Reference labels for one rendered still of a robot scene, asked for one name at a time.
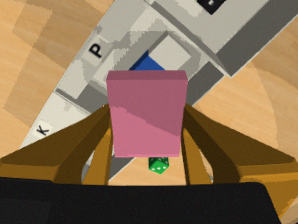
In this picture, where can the green die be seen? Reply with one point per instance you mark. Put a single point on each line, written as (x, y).
(158, 164)

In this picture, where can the grey open bin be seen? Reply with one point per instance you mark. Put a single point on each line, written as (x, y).
(226, 40)

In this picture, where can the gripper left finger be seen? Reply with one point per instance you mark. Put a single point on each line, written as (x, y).
(61, 156)

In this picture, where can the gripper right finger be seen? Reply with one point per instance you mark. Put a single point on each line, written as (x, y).
(234, 158)

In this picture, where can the black aa battery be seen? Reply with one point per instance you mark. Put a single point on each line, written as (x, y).
(211, 6)

